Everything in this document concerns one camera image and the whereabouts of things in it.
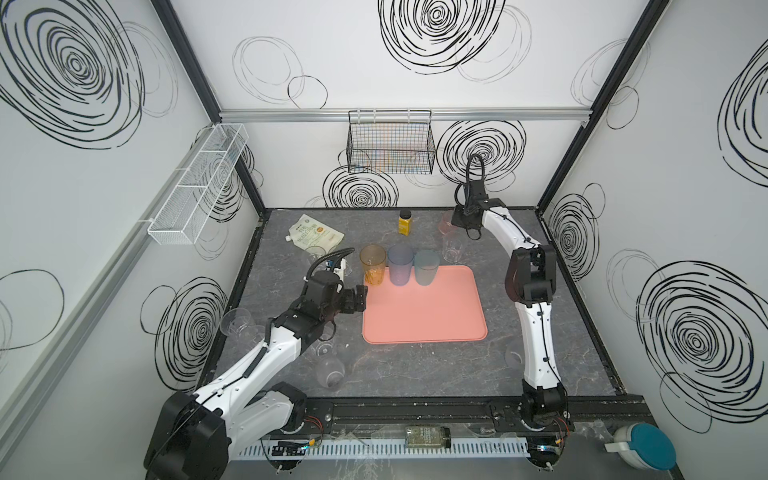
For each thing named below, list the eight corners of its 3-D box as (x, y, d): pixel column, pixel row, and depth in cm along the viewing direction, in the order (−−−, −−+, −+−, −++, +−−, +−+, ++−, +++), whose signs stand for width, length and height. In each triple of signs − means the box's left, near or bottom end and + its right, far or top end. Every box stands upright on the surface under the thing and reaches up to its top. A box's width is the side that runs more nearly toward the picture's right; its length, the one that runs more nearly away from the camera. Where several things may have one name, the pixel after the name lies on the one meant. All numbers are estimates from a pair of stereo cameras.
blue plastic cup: (387, 285, 100) (387, 262, 90) (387, 267, 105) (387, 243, 94) (411, 285, 100) (414, 262, 90) (410, 267, 105) (412, 243, 94)
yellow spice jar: (398, 236, 114) (399, 221, 107) (398, 225, 118) (398, 209, 111) (411, 236, 114) (412, 221, 107) (410, 225, 118) (411, 209, 111)
